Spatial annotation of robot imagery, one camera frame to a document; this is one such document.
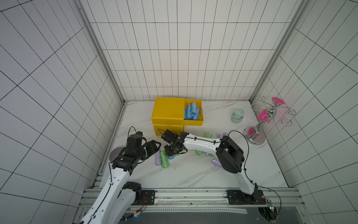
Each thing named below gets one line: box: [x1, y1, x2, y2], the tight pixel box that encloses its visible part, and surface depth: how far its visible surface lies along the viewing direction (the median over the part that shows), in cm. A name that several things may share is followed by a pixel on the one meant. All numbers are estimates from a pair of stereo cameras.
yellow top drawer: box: [183, 98, 204, 126], surface depth 88 cm
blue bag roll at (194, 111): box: [191, 102, 197, 121], surface depth 88 cm
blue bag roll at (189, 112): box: [186, 102, 193, 120], surface depth 90 cm
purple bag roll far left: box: [155, 151, 162, 166], surface depth 87 cm
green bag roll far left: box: [160, 150, 170, 169], surface depth 86 cm
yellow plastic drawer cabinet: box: [151, 97, 185, 137], surface depth 87 cm
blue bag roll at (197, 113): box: [196, 107, 201, 120], surface depth 91 cm
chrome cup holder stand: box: [243, 95, 297, 146], surface depth 93 cm
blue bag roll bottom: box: [183, 107, 188, 120], surface depth 91 cm
